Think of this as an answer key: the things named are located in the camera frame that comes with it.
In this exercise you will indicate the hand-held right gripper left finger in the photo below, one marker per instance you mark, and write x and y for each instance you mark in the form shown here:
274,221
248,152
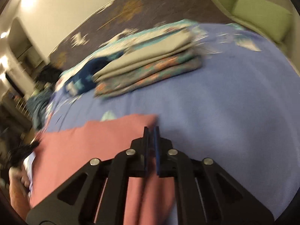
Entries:
146,145

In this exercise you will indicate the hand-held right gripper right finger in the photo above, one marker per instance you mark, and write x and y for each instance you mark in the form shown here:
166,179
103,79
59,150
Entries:
157,154

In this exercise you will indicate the pink long-sleeved shirt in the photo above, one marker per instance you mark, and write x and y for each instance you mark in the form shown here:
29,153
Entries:
93,140

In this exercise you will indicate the person's left forearm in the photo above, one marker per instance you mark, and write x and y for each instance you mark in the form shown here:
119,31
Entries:
18,201

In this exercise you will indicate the black clothes pile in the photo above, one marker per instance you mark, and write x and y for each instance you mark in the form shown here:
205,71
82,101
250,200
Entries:
49,73

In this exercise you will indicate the person's left hand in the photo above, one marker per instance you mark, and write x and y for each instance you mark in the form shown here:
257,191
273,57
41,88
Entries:
20,178

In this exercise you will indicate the white ladder rack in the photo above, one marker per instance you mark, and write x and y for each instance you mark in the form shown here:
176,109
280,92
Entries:
20,105

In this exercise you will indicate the teal fleece blanket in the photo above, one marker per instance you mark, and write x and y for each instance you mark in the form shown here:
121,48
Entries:
38,105

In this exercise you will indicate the blue printed blanket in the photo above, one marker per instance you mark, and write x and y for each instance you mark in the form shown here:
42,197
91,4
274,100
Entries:
211,110

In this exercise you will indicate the floral folded garment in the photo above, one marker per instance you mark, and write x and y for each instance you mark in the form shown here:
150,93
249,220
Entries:
152,75

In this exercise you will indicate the beige folded garment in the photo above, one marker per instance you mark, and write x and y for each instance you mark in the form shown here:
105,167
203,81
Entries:
145,56

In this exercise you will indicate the navy star-patterned rolled blanket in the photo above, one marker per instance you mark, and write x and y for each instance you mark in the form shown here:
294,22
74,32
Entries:
84,75

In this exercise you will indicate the teal folded cloth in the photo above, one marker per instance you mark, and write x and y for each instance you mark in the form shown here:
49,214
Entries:
150,42

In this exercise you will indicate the deer print bed mattress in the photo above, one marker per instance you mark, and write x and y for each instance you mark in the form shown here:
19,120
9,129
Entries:
145,11

